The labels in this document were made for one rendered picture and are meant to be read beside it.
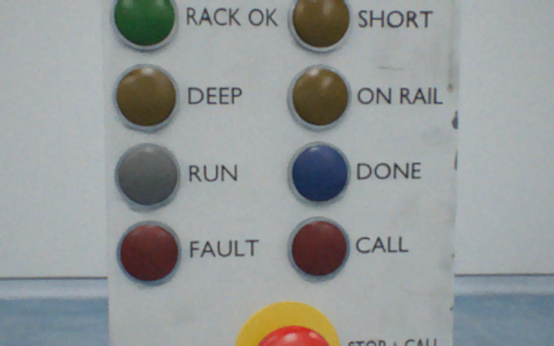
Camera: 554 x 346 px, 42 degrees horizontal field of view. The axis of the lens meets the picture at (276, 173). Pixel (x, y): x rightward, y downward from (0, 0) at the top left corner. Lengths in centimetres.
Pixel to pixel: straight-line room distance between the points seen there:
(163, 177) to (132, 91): 4
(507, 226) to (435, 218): 363
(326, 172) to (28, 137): 358
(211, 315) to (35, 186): 356
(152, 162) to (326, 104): 8
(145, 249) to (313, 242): 8
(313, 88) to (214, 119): 5
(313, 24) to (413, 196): 10
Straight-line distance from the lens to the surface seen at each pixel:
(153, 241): 33
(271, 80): 34
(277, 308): 35
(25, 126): 388
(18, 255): 399
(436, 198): 36
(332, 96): 33
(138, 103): 33
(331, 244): 34
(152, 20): 33
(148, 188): 33
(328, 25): 33
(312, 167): 33
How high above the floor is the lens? 104
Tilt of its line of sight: 6 degrees down
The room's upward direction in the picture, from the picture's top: straight up
